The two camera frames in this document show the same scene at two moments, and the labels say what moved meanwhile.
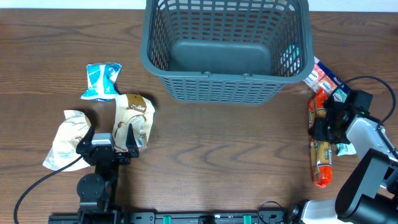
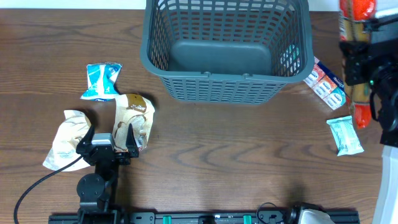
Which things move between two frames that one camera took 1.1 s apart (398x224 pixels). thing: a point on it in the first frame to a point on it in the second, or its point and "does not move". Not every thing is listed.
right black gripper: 319,133 to 353,60
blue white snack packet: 102,78 does not move
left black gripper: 125,158 does not move
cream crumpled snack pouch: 75,126 does not move
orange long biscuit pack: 321,151 to 352,27
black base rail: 267,217 does not move
